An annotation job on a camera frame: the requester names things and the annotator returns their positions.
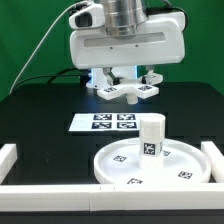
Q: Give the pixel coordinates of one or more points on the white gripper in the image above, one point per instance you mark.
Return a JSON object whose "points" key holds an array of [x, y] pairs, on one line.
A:
{"points": [[159, 40]]}

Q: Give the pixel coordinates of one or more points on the white cross-shaped table base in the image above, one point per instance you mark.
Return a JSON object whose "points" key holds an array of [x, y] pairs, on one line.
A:
{"points": [[132, 89]]}

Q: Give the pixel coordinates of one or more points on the white round table top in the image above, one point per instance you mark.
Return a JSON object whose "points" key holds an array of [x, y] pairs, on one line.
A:
{"points": [[118, 163]]}

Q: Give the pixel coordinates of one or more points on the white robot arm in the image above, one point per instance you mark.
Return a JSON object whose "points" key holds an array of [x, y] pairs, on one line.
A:
{"points": [[111, 36]]}

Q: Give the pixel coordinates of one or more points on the white marker sheet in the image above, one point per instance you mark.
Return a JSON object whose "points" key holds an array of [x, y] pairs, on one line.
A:
{"points": [[94, 122]]}

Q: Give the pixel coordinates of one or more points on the white right fence bar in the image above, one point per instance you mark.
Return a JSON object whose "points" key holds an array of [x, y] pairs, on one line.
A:
{"points": [[216, 159]]}

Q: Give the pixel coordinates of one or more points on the white fence bar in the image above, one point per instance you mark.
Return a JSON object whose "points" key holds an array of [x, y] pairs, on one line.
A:
{"points": [[216, 159], [98, 197], [8, 157]]}

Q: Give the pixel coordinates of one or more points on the white front fence bar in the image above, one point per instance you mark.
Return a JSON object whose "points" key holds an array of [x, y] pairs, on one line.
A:
{"points": [[98, 197]]}

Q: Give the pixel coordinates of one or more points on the white left fence bar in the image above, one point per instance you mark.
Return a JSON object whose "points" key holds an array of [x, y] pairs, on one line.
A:
{"points": [[8, 157]]}

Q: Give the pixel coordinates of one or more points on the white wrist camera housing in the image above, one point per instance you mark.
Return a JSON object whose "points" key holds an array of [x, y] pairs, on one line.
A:
{"points": [[91, 16]]}

